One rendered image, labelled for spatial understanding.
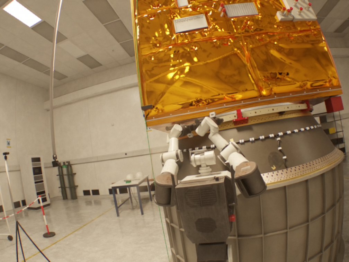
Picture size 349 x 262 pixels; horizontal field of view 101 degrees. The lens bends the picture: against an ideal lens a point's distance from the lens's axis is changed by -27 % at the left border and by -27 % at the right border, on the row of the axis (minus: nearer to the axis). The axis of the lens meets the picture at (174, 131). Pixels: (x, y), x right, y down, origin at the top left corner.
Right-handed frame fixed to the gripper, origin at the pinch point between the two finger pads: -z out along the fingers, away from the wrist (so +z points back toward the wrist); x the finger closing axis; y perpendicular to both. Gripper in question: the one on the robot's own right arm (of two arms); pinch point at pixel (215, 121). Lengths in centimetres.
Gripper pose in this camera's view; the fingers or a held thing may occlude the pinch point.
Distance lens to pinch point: 151.2
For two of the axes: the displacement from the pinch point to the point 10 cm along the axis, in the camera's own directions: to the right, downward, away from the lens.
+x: -8.4, 1.8, 5.1
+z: -4.8, 1.7, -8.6
